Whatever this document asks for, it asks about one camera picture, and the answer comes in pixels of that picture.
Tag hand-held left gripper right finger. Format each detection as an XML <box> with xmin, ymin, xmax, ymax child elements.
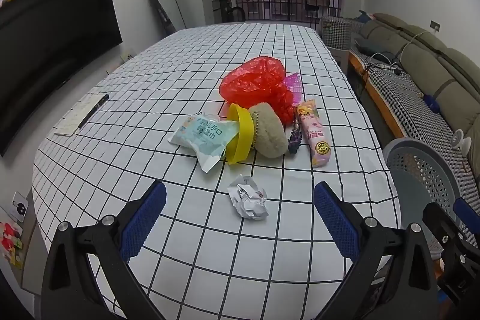
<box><xmin>313</xmin><ymin>181</ymin><xmax>439</xmax><ymax>320</ymax></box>

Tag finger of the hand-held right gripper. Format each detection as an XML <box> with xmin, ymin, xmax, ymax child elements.
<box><xmin>423</xmin><ymin>203</ymin><xmax>464</xmax><ymax>251</ymax></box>
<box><xmin>453</xmin><ymin>198</ymin><xmax>480</xmax><ymax>235</ymax></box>

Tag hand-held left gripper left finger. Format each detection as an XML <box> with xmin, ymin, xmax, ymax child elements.
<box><xmin>40</xmin><ymin>181</ymin><xmax>167</xmax><ymax>320</ymax></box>

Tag grey perforated plastic basket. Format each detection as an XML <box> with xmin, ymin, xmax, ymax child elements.
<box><xmin>382</xmin><ymin>137</ymin><xmax>469</xmax><ymax>261</ymax></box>

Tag pink snack wrapper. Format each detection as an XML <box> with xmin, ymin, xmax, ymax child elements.
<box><xmin>297</xmin><ymin>100</ymin><xmax>334</xmax><ymax>168</ymax></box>

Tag purple rubber fish toy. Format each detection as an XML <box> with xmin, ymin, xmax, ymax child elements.
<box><xmin>287</xmin><ymin>115</ymin><xmax>304</xmax><ymax>155</ymax></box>

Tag paper ball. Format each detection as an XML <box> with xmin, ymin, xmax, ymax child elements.
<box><xmin>227</xmin><ymin>175</ymin><xmax>270</xmax><ymax>221</ymax></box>

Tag wet wipes packet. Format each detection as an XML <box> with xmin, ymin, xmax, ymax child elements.
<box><xmin>167</xmin><ymin>112</ymin><xmax>241</xmax><ymax>174</ymax></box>

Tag beige sloth plush keychain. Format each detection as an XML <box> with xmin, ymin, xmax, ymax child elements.
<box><xmin>249</xmin><ymin>103</ymin><xmax>287</xmax><ymax>159</ymax></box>

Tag yellow plastic ring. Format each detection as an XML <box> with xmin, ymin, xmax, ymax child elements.
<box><xmin>225</xmin><ymin>103</ymin><xmax>256</xmax><ymax>165</ymax></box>

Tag pink plastic mesh piece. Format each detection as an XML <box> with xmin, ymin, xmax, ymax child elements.
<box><xmin>283</xmin><ymin>73</ymin><xmax>302</xmax><ymax>105</ymax></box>

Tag red plastic bag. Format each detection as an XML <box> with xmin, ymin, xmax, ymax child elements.
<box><xmin>219</xmin><ymin>56</ymin><xmax>297</xmax><ymax>126</ymax></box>

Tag small white fan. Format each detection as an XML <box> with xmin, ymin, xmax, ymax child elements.
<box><xmin>452</xmin><ymin>130</ymin><xmax>473</xmax><ymax>156</ymax></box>

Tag blue object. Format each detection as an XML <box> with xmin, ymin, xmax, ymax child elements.
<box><xmin>424</xmin><ymin>94</ymin><xmax>441</xmax><ymax>113</ymax></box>

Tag black pen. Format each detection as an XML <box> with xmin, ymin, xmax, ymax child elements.
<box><xmin>78</xmin><ymin>94</ymin><xmax>110</xmax><ymax>129</ymax></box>

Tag houndstooth sofa cover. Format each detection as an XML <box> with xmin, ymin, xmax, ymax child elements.
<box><xmin>350</xmin><ymin>46</ymin><xmax>480</xmax><ymax>242</ymax></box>

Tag black power strip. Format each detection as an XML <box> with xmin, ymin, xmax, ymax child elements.
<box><xmin>365</xmin><ymin>61</ymin><xmax>402</xmax><ymax>76</ymax></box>

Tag olive green sofa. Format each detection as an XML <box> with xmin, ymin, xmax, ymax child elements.
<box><xmin>349</xmin><ymin>10</ymin><xmax>480</xmax><ymax>193</ymax></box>

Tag beige plastic stool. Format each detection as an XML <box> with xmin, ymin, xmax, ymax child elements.
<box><xmin>327</xmin><ymin>46</ymin><xmax>350</xmax><ymax>71</ymax></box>

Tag dark teal cushion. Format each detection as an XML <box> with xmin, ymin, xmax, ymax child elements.
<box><xmin>354</xmin><ymin>37</ymin><xmax>391</xmax><ymax>56</ymax></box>

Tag houndstooth storage pouffe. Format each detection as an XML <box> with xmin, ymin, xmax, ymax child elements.
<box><xmin>320</xmin><ymin>16</ymin><xmax>353</xmax><ymax>51</ymax></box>

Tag white checked tablecloth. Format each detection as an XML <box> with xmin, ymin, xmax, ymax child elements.
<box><xmin>32</xmin><ymin>22</ymin><xmax>404</xmax><ymax>320</ymax></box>

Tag black television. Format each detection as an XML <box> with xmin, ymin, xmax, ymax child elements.
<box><xmin>0</xmin><ymin>0</ymin><xmax>124</xmax><ymax>157</ymax></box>

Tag white cabinet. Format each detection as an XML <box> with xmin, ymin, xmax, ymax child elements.
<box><xmin>211</xmin><ymin>0</ymin><xmax>229</xmax><ymax>24</ymax></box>

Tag colourful wall stickers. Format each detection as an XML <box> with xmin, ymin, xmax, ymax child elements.
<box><xmin>0</xmin><ymin>220</ymin><xmax>25</xmax><ymax>270</ymax></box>

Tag white charging cable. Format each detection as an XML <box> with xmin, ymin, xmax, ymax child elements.
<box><xmin>369</xmin><ymin>31</ymin><xmax>428</xmax><ymax>66</ymax></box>

